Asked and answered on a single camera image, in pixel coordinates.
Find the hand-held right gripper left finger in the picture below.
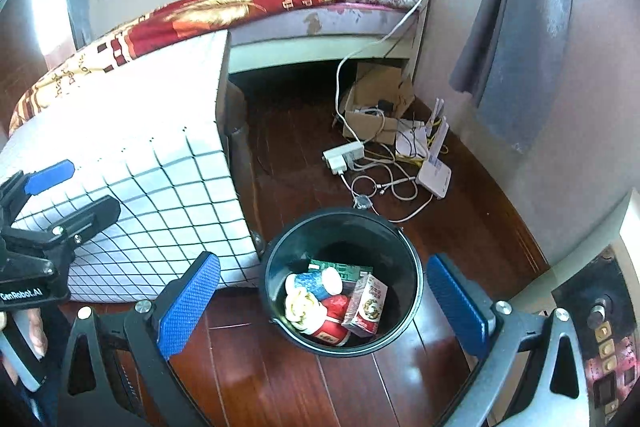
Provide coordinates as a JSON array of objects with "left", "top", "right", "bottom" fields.
[{"left": 60, "top": 251, "right": 222, "bottom": 427}]

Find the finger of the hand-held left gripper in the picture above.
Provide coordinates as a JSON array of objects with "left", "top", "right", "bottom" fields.
[
  {"left": 0, "top": 158, "right": 77, "bottom": 228},
  {"left": 47, "top": 195, "right": 122, "bottom": 259}
]

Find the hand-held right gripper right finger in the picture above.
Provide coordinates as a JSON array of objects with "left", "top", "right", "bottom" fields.
[{"left": 425, "top": 252, "right": 593, "bottom": 427}]

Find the black bucket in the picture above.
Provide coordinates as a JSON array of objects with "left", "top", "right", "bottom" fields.
[{"left": 260, "top": 207, "right": 425, "bottom": 360}]

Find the red and white carton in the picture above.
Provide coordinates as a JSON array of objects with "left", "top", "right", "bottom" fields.
[{"left": 341, "top": 273, "right": 390, "bottom": 338}]

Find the blue paper cup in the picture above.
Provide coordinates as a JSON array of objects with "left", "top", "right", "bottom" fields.
[{"left": 286, "top": 271, "right": 346, "bottom": 303}]

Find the green and white carton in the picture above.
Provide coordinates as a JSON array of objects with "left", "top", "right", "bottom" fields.
[{"left": 307, "top": 259, "right": 373, "bottom": 283}]

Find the red paper cup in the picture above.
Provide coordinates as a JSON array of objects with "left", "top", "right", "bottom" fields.
[{"left": 285, "top": 294, "right": 353, "bottom": 348}]

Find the person's left hand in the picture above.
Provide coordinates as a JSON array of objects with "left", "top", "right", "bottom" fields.
[{"left": 22, "top": 307, "right": 50, "bottom": 360}]

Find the table with grid tablecloth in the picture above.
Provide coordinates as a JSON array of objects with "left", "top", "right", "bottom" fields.
[{"left": 0, "top": 29, "right": 263, "bottom": 303}]

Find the white router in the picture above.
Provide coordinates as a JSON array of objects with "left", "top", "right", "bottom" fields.
[{"left": 417, "top": 99, "right": 453, "bottom": 200}]

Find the dark patterned cabinet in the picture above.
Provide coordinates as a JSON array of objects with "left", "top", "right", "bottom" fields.
[{"left": 550, "top": 247, "right": 636, "bottom": 423}]

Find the white power strip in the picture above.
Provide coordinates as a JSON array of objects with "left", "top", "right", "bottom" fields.
[{"left": 322, "top": 141, "right": 365, "bottom": 175}]

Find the red and gold printed blanket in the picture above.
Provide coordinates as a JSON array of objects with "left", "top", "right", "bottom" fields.
[{"left": 10, "top": 0, "right": 396, "bottom": 135}]

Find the cardboard box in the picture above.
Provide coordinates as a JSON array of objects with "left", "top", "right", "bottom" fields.
[{"left": 340, "top": 62, "right": 416, "bottom": 145}]

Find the blue grey patterned curtain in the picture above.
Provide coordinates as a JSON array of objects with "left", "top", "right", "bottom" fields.
[{"left": 450, "top": 0, "right": 573, "bottom": 155}]

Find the purple mattress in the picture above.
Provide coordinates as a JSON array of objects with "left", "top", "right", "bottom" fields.
[{"left": 227, "top": 2, "right": 426, "bottom": 48}]

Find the tangle of white cables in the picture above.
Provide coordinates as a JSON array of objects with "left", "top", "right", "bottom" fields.
[{"left": 345, "top": 157, "right": 436, "bottom": 225}]

